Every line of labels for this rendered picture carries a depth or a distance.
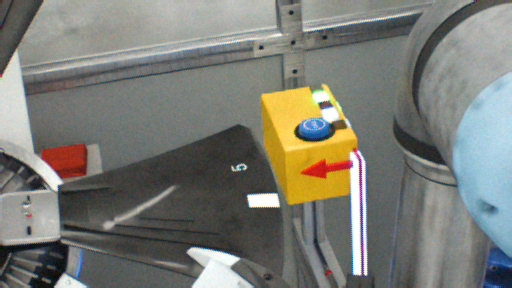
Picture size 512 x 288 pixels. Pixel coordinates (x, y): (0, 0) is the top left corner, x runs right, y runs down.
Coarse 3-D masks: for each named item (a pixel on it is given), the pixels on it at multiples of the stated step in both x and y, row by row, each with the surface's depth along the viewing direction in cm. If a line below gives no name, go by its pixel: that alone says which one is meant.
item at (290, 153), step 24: (264, 96) 143; (288, 96) 143; (312, 96) 142; (264, 120) 144; (288, 120) 137; (336, 120) 136; (264, 144) 148; (288, 144) 132; (312, 144) 132; (336, 144) 132; (288, 168) 132; (288, 192) 134; (312, 192) 135; (336, 192) 136
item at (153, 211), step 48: (192, 144) 112; (240, 144) 111; (96, 192) 105; (144, 192) 105; (192, 192) 106; (240, 192) 106; (96, 240) 99; (144, 240) 100; (192, 240) 101; (240, 240) 102
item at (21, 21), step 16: (0, 0) 102; (16, 0) 101; (32, 0) 101; (0, 16) 102; (16, 16) 101; (32, 16) 100; (0, 32) 101; (16, 32) 100; (0, 48) 101; (16, 48) 100; (0, 64) 100
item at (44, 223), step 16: (16, 192) 106; (32, 192) 106; (48, 192) 106; (0, 208) 103; (16, 208) 104; (48, 208) 104; (0, 224) 101; (16, 224) 101; (32, 224) 101; (48, 224) 101; (0, 240) 99; (16, 240) 99; (32, 240) 99; (48, 240) 99
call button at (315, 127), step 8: (304, 120) 135; (312, 120) 135; (320, 120) 135; (304, 128) 133; (312, 128) 133; (320, 128) 133; (328, 128) 133; (304, 136) 133; (312, 136) 132; (320, 136) 133
